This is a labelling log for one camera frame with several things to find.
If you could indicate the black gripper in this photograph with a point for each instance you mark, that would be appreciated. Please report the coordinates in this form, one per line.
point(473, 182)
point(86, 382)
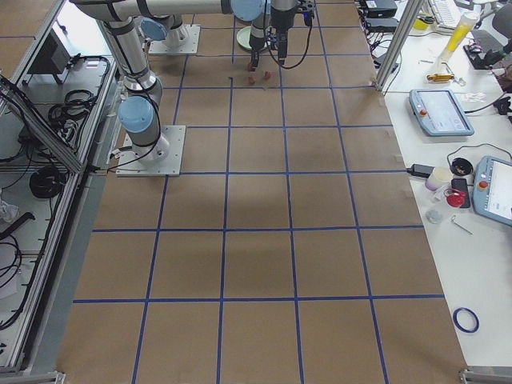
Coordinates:
point(257, 41)
point(282, 19)

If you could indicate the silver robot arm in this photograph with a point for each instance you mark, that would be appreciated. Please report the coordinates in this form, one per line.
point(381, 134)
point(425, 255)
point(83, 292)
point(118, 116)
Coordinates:
point(139, 114)
point(258, 12)

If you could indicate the light green plate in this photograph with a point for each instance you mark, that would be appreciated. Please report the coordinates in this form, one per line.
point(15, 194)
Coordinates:
point(243, 38)

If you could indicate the teach pendant upper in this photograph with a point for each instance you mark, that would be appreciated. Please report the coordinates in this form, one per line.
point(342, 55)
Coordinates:
point(439, 113)

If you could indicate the teach pendant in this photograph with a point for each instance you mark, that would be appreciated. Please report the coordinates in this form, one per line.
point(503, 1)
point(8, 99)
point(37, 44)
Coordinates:
point(439, 113)
point(492, 189)

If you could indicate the yellow tube bottle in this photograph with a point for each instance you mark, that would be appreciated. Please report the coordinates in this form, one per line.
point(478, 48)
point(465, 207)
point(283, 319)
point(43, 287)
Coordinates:
point(465, 25)

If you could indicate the black power adapter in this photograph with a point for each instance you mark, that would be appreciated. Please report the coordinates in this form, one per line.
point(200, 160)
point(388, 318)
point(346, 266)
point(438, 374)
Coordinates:
point(420, 170)

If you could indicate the black monitor box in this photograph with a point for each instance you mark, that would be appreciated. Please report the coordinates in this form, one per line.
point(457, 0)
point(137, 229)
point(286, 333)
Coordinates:
point(52, 59)

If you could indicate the black round dish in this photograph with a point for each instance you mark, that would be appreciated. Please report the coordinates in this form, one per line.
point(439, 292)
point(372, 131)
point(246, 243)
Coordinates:
point(461, 167)

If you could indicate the black phone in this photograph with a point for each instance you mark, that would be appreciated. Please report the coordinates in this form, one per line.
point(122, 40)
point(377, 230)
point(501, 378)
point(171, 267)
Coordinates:
point(460, 184)

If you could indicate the red round object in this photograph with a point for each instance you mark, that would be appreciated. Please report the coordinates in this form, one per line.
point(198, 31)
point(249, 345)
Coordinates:
point(454, 198)

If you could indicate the silver allen key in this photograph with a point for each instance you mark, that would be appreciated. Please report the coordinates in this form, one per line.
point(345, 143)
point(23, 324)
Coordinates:
point(454, 221)

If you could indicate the teach pendant lower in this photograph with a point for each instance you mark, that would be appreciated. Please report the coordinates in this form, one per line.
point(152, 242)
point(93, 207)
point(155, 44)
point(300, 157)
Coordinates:
point(492, 189)

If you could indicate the blue tape roll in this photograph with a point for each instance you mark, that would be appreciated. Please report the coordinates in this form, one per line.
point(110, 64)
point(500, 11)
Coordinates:
point(466, 320)

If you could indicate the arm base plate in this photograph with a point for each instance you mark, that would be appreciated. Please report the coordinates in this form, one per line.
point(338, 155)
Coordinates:
point(179, 41)
point(164, 159)

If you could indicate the aluminium frame upright right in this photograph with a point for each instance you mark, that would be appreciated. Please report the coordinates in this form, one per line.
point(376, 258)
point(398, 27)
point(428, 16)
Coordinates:
point(406, 21)

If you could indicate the yellow handled tool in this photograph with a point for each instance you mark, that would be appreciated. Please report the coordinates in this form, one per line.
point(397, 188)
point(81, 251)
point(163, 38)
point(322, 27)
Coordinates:
point(439, 77)

